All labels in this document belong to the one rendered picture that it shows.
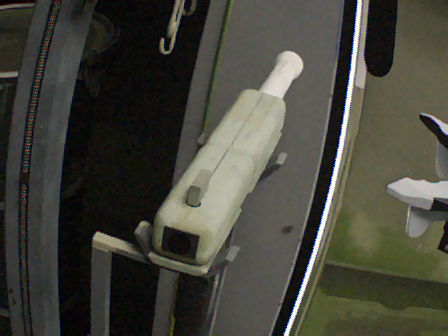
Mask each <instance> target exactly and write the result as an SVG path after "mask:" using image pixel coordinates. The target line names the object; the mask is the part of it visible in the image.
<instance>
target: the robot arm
mask: <svg viewBox="0 0 448 336"><path fill-rule="evenodd" d="M419 118H420V120H421V121H422V123H424V125H425V126H426V127H427V128H428V129H429V130H430V132H432V133H433V134H434V135H435V136H436V138H437V152H436V172H437V174H438V175H439V176H438V177H440V178H441V179H442V180H444V179H445V178H446V177H447V176H448V125H446V124H444V123H443V122H441V121H440V120H438V119H437V118H435V117H432V116H430V115H427V114H425V113H421V114H419ZM385 192H386V193H387V194H388V193H389V194H390V195H391V196H393V197H395V198H396V199H398V200H400V201H402V202H404V203H407V204H409V205H410V206H409V213H408V219H407V232H406V234H407V236H408V237H410V238H417V237H419V236H421V234H422V233H424V232H425V230H426V229H427V228H428V226H429V225H430V224H431V223H433V222H435V221H445V220H446V221H445V224H444V227H443V229H444V233H443V236H442V238H441V240H440V242H439V244H438V247H437V249H438V250H441V251H443V252H444V253H446V254H448V249H446V245H447V244H448V182H447V181H440V182H438V183H430V182H426V181H425V180H419V181H416V180H413V179H409V178H407V177H403V178H401V179H399V180H397V181H394V182H391V183H388V184H386V188H385Z"/></svg>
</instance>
